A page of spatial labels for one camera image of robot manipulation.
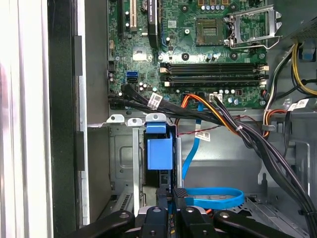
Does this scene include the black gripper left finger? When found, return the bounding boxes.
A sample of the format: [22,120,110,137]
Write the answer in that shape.
[64,187,172,238]

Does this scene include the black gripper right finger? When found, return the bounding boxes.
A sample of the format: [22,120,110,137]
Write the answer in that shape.
[172,187,296,238]

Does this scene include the hard disk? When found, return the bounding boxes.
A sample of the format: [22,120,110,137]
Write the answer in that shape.
[143,120,180,238]

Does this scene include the grey metal disk bay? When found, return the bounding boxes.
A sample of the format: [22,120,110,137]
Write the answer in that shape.
[106,113,184,219]

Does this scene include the grey metal drive cage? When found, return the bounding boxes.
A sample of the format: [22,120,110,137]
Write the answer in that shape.
[257,109,317,238]

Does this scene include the RAM slot with white clips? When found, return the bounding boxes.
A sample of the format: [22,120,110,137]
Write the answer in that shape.
[163,80,268,88]
[159,67,269,74]

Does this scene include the RAM slot with black clips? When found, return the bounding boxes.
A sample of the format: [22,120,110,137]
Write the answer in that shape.
[164,75,268,82]
[160,62,268,68]

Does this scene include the blue SATA port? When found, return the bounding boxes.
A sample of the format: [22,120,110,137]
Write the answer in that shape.
[126,71,140,84]

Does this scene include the black PC case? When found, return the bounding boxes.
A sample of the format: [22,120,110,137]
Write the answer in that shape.
[47,0,317,238]

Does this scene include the silver chipset heatsink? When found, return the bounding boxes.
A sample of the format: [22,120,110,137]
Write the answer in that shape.
[132,46,153,61]

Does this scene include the thin metal locking lever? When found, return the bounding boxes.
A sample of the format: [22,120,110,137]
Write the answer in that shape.
[229,36,283,50]

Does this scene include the green motherboard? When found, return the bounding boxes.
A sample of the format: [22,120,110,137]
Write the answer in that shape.
[107,0,269,110]

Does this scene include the CPU socket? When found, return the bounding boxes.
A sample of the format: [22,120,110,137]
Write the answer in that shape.
[195,17,225,47]

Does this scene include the white expansion slot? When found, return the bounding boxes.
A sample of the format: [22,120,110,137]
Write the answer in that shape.
[129,0,138,32]

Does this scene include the metal socket cover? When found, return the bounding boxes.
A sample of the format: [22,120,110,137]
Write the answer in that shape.
[224,4,283,49]

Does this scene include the grey power supply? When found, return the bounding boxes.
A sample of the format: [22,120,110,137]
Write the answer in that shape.
[282,14,317,45]

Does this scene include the blue flat wire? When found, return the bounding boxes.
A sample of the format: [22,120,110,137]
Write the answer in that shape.
[181,102,246,211]

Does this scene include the thick black wire bundle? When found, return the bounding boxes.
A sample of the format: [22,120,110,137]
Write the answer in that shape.
[108,84,317,238]

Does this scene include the orange wire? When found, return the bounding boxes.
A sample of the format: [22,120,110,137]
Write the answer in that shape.
[180,93,240,135]

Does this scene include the multicoloured wire bundle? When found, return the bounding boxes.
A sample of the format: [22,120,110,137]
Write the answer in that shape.
[262,44,298,137]

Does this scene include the yellow and black wire bundle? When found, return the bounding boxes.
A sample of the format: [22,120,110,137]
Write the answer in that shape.
[291,42,317,97]

